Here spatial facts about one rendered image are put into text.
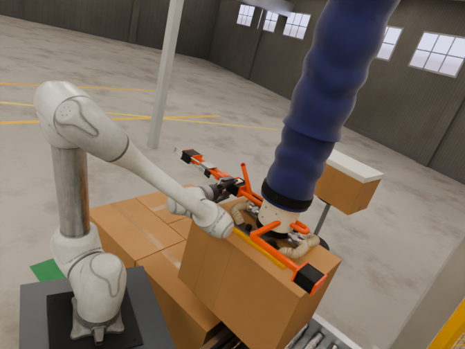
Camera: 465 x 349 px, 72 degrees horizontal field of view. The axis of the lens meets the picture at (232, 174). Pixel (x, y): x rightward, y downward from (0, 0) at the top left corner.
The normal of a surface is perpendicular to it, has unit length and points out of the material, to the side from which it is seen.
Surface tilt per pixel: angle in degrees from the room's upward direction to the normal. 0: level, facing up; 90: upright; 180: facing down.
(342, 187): 90
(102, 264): 9
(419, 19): 90
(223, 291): 90
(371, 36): 82
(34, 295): 0
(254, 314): 90
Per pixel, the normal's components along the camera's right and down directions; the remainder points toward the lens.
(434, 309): -0.62, 0.16
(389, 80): -0.84, 0.00
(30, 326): 0.25, -0.88
